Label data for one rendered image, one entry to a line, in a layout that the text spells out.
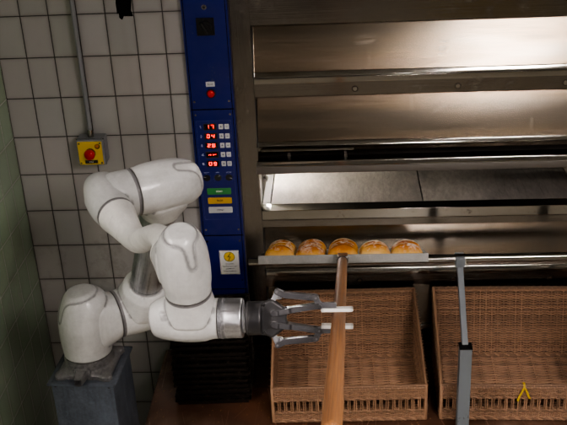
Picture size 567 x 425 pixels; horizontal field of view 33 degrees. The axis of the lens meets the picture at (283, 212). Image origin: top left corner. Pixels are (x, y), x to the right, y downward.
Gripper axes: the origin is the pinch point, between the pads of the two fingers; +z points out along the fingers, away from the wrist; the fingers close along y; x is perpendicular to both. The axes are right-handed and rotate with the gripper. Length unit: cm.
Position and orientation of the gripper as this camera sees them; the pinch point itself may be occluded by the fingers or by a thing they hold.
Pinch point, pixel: (337, 317)
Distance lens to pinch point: 210.7
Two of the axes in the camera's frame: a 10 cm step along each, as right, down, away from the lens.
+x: -0.7, 0.9, -9.9
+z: 10.0, -0.1, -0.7
